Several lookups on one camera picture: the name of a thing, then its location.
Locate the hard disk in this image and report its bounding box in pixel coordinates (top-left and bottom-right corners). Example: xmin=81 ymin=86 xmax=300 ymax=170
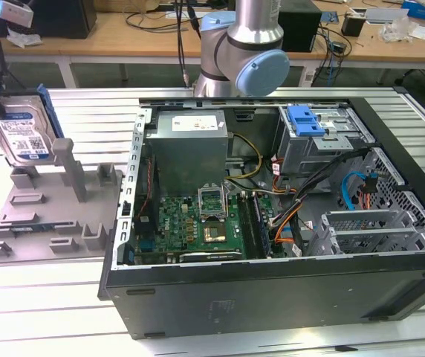
xmin=0 ymin=83 xmax=64 ymax=167

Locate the blue data wire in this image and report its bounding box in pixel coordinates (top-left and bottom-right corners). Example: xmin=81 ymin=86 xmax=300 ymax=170
xmin=340 ymin=170 xmax=380 ymax=213

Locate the orange and black power wire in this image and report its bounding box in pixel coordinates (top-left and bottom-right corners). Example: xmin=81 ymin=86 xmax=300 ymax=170
xmin=359 ymin=173 xmax=381 ymax=213

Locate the crumpled white plastic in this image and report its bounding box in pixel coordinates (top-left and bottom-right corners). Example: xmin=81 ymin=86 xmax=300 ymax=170
xmin=6 ymin=25 xmax=45 ymax=49

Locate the black computer tower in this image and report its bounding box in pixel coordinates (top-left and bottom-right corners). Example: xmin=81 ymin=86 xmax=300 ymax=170
xmin=32 ymin=0 xmax=97 ymax=40

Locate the grey parts rack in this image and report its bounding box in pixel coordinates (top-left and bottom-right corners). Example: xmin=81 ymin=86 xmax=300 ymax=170
xmin=0 ymin=138 xmax=124 ymax=267

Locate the loose RAM stick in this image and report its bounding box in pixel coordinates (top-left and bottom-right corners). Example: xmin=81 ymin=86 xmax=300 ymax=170
xmin=10 ymin=222 xmax=56 ymax=234

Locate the wooden desk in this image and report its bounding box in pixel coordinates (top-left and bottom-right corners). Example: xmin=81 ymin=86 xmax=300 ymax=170
xmin=0 ymin=0 xmax=425 ymax=71

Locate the grey power supply unit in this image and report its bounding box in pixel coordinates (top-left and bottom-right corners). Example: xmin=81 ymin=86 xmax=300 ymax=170
xmin=143 ymin=109 xmax=232 ymax=187

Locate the green motherboard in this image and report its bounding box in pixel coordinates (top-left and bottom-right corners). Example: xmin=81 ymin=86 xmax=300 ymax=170
xmin=132 ymin=191 xmax=288 ymax=266

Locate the metal socket cover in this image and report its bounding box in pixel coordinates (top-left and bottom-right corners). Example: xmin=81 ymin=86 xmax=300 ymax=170
xmin=196 ymin=184 xmax=227 ymax=221

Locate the CPU socket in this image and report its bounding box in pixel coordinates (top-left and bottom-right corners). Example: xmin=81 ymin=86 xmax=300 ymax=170
xmin=200 ymin=219 xmax=232 ymax=245

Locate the graphics card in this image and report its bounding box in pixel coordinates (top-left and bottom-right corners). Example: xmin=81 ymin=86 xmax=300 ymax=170
xmin=177 ymin=249 xmax=244 ymax=264

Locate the installed RAM stick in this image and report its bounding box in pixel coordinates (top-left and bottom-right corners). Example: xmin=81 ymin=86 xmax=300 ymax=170
xmin=252 ymin=193 xmax=273 ymax=257

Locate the black open PC case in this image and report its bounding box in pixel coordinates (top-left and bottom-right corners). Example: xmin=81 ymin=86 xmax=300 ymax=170
xmin=97 ymin=95 xmax=425 ymax=341

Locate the blue drive cage latch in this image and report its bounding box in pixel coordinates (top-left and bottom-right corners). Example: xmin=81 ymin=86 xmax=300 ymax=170
xmin=287 ymin=106 xmax=327 ymax=138

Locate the large black box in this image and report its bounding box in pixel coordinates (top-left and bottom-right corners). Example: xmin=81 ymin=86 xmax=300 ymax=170
xmin=279 ymin=9 xmax=323 ymax=53

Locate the metal optical drive cage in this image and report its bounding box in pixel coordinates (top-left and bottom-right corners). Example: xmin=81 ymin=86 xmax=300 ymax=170
xmin=276 ymin=105 xmax=376 ymax=179

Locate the small black box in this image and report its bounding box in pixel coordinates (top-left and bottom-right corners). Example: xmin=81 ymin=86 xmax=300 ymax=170
xmin=341 ymin=13 xmax=366 ymax=37

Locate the grey flat device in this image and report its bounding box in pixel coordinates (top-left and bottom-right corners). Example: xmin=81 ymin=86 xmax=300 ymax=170
xmin=364 ymin=7 xmax=409 ymax=25

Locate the clear plastic bag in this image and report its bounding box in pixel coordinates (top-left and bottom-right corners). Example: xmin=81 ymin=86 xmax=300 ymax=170
xmin=379 ymin=16 xmax=414 ymax=42

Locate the thin black hanging cable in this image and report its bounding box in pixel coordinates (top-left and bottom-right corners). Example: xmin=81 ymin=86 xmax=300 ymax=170
xmin=176 ymin=0 xmax=193 ymax=89

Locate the yellow power wire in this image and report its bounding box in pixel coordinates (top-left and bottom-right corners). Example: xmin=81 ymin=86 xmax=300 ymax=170
xmin=225 ymin=133 xmax=264 ymax=181

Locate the orange and yellow wire bundle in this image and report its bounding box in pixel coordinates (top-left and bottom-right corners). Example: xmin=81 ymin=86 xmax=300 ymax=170
xmin=270 ymin=202 xmax=302 ymax=246

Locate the black cable bundle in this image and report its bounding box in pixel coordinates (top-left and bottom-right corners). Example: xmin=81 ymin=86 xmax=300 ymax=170
xmin=270 ymin=147 xmax=372 ymax=257

